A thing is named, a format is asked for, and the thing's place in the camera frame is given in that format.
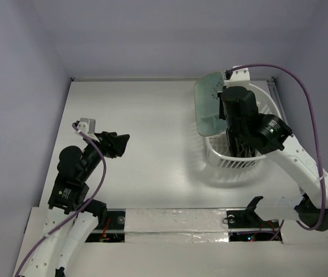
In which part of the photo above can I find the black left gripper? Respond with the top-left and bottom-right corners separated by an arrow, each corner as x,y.
80,129 -> 129,179

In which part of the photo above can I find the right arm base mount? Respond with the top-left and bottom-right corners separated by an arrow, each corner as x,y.
222,209 -> 282,242

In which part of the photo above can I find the white plastic dish rack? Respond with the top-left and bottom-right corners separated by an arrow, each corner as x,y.
204,81 -> 283,170

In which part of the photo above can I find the metal rail at right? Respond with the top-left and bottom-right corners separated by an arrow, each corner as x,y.
267,80 -> 283,117

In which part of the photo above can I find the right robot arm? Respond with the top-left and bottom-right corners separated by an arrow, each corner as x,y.
218,86 -> 328,231

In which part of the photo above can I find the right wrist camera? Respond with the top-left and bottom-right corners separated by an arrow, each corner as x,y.
224,68 -> 250,87

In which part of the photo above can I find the light green speckled plate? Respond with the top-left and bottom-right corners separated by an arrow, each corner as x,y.
194,71 -> 227,137

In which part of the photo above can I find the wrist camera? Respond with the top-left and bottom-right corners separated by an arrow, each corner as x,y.
76,118 -> 96,136
224,68 -> 250,87

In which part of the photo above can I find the silver foil tape strip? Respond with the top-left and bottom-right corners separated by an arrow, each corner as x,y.
124,208 -> 229,244

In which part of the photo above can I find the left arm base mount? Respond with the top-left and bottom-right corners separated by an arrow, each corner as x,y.
85,209 -> 126,243

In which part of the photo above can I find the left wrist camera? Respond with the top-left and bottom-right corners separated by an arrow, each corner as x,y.
76,118 -> 96,136

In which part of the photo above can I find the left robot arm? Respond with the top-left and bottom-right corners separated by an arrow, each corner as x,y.
15,130 -> 130,276

